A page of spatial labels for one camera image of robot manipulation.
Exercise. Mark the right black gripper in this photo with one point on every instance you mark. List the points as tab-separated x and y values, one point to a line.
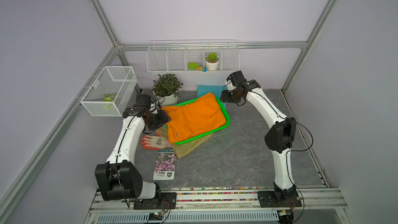
225	97

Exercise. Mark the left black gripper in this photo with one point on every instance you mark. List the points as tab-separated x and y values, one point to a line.
164	119

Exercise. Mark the green plastic basket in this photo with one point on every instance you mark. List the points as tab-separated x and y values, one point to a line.
217	127

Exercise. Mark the orange pants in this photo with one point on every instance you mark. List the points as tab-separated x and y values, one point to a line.
194	116

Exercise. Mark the khaki pants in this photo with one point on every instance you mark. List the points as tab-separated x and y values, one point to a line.
182	149

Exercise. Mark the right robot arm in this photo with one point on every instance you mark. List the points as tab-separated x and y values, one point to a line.
278	139

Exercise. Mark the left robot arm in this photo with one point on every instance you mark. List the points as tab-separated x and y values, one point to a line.
118	178

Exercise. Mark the teal folded pants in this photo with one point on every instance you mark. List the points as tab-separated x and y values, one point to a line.
207	98

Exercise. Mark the green item in side basket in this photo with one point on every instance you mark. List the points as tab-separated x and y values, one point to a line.
109	101

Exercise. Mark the red white work glove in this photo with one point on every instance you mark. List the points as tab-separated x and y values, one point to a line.
152	142

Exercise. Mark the large potted plant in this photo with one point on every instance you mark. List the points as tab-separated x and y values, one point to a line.
166	89

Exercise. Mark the small potted succulent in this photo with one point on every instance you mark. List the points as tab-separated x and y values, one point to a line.
212	61

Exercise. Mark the flower seed packet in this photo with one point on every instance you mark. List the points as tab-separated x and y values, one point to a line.
165	165

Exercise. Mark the green toy shovel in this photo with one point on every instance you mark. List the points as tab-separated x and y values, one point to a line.
196	67

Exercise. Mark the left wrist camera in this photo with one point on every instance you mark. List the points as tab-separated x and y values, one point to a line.
144	102

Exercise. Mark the white wire side basket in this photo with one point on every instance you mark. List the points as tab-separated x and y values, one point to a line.
112	79

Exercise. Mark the white wire wall shelf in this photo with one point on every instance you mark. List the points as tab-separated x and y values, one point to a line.
174	58

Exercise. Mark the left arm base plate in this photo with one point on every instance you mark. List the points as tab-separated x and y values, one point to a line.
163	200

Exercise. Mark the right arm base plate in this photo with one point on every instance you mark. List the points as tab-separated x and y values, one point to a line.
274	199

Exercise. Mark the aluminium mounting rail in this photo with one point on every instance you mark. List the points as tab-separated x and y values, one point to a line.
225	205

